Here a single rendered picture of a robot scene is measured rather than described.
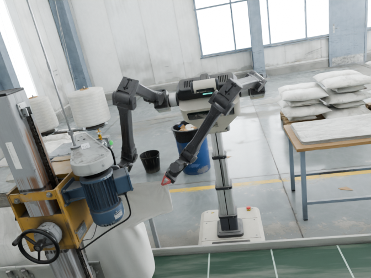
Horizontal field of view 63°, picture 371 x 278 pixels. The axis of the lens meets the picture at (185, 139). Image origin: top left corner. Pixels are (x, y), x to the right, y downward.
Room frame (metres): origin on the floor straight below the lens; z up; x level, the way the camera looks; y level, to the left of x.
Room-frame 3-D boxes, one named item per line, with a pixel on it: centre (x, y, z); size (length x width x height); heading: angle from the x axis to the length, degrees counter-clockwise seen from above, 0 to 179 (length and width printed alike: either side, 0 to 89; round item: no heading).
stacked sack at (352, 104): (4.61, -2.59, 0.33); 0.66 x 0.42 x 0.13; 172
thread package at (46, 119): (1.46, 0.67, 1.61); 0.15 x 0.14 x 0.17; 80
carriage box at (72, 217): (1.34, 0.66, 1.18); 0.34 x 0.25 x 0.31; 170
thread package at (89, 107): (1.41, 0.41, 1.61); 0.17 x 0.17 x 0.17
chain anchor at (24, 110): (1.23, 0.61, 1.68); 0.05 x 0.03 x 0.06; 170
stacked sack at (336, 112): (4.39, -2.49, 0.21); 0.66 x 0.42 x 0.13; 77
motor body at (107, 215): (1.27, 0.43, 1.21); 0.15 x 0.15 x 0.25
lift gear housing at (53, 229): (1.15, 0.67, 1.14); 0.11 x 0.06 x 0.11; 80
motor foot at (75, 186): (1.24, 0.52, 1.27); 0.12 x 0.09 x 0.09; 170
